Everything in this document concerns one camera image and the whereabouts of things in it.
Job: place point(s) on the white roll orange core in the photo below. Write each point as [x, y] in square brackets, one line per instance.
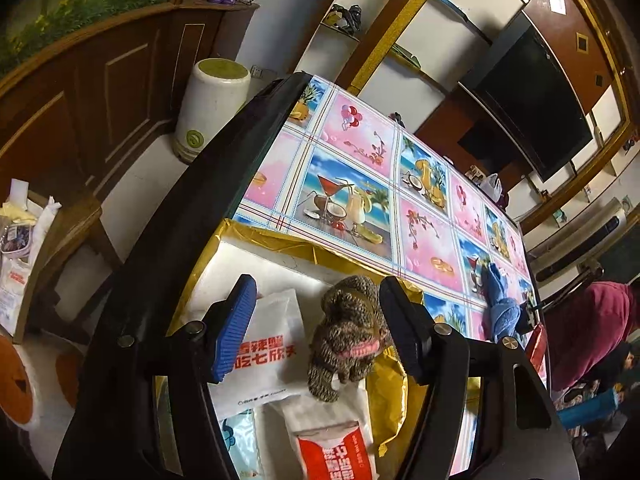
[35, 380]

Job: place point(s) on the black round table rim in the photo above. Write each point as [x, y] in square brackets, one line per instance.
[200, 195]

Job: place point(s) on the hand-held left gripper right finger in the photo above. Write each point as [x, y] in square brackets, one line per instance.
[397, 332]

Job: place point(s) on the white cloth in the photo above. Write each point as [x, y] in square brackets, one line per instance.
[47, 220]

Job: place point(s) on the person in maroon top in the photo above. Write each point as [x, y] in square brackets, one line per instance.
[595, 335]

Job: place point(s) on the white air conditioner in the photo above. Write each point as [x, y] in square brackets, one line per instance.
[580, 237]

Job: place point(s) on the flower wall mural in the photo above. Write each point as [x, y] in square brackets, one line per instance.
[80, 5]

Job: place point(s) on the wooden chair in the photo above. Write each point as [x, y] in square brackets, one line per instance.
[75, 250]

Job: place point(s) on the white bag red print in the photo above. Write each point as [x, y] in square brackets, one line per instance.
[14, 290]

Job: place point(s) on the brown knit glove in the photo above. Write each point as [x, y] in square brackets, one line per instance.
[345, 335]

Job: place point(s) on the black flat television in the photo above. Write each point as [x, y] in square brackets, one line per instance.
[535, 105]

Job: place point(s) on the printed fruit tablecloth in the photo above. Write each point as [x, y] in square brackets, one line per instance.
[360, 170]

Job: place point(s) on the blue plastic item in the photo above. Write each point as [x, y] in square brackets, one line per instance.
[590, 407]

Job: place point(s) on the large white packet red label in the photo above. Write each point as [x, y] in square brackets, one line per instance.
[330, 445]

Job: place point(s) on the white glove packet red print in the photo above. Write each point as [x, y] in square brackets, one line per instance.
[265, 355]

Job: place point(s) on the white cylindrical bin green top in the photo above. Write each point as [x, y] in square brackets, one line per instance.
[210, 110]

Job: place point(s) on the light blue cartoon packet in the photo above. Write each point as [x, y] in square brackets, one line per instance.
[240, 442]

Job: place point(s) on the green item on shelf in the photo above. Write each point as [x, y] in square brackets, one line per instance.
[400, 52]

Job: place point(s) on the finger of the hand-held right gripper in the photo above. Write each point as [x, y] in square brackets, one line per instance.
[527, 317]

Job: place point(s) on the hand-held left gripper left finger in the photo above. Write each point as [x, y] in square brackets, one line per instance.
[235, 332]

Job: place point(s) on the white box with gold tape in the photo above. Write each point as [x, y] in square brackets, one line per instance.
[300, 260]

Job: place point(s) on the white plastic bag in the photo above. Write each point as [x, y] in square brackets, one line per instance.
[492, 187]

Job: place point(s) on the black item on shelf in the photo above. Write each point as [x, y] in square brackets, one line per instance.
[346, 15]

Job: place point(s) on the dark patterned pouch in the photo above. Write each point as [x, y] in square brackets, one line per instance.
[16, 240]

